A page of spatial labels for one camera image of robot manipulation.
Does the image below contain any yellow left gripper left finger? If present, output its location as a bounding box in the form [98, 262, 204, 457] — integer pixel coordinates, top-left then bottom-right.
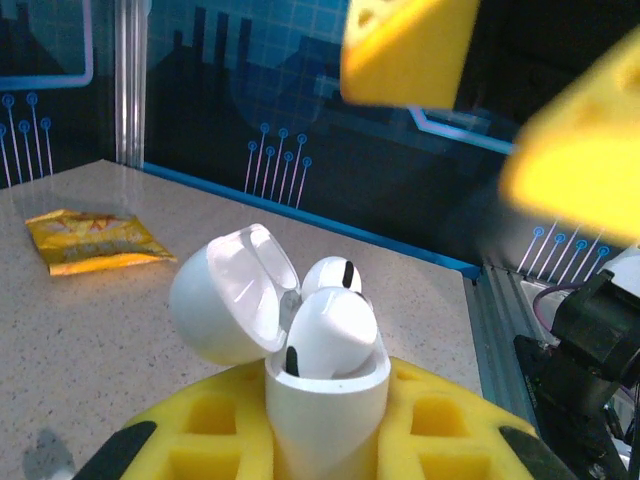
[87, 367, 277, 480]

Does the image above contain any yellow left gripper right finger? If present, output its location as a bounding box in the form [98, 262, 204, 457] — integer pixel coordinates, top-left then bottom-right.
[377, 357, 576, 480]

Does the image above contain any white oblong earbud charging case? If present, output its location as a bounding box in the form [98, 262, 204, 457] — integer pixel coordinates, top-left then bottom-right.
[168, 223, 392, 480]

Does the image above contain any small white wireless earbud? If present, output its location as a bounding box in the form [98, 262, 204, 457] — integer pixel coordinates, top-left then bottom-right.
[284, 286, 380, 380]
[301, 255, 364, 296]

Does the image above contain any yellow snack packet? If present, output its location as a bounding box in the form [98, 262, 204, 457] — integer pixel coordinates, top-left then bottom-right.
[24, 208, 179, 277]

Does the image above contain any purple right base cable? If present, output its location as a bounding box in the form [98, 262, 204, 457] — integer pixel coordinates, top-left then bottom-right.
[531, 281, 586, 334]

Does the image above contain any aluminium table side rail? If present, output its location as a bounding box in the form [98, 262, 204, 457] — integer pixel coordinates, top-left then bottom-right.
[462, 262, 546, 441]

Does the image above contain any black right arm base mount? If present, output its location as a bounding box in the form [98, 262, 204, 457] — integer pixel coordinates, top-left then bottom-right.
[513, 334, 640, 480]

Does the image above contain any aluminium frame post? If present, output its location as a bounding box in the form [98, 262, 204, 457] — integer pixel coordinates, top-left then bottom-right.
[113, 0, 149, 169]

